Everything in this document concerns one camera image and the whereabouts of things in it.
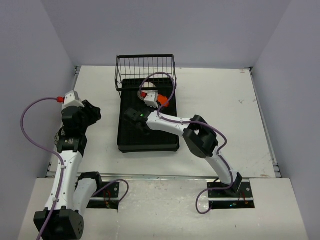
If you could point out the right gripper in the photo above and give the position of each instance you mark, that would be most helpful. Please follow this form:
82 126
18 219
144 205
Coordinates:
159 104

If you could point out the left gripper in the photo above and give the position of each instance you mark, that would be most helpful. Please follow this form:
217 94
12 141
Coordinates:
94 112

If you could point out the pink floral ceramic bowl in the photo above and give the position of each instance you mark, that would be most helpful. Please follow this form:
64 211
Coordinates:
57 138

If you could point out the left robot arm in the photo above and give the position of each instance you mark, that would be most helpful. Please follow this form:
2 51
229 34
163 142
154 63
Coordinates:
62 217

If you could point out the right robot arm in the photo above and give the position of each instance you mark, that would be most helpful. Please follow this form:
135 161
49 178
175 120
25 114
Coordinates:
202 140

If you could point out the black dish rack tray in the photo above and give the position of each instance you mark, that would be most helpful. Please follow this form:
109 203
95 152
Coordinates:
131 139

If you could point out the orange plastic bowl upper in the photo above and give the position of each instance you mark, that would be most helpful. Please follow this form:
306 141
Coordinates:
163 100

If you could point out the brown patterned white bowl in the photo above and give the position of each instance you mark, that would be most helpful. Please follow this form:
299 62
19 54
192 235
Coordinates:
147 88

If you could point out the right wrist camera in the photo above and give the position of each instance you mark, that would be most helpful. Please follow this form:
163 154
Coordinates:
151 97

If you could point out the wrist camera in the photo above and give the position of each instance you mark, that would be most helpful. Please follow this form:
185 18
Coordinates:
151 97
71 99

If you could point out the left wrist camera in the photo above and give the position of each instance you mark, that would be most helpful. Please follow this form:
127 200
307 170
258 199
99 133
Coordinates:
71 99

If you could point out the black wire basket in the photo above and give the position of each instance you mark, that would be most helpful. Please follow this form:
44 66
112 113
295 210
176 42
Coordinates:
131 70

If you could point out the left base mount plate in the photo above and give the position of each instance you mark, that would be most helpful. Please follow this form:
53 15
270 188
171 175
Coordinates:
108 199

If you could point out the base mount plate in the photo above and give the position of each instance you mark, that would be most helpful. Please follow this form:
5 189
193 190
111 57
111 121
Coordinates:
108 199
222 200

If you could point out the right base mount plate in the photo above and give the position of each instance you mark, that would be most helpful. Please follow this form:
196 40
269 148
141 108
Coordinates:
222 200

